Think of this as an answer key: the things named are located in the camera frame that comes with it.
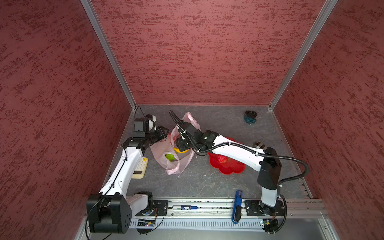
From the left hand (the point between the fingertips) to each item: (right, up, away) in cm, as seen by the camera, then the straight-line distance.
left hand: (168, 133), depth 81 cm
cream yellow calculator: (-17, -22, +4) cm, 28 cm away
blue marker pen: (+10, -37, -8) cm, 39 cm away
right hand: (+7, -6, -3) cm, 9 cm away
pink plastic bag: (-6, -10, +6) cm, 13 cm away
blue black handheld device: (+36, -37, -8) cm, 53 cm away
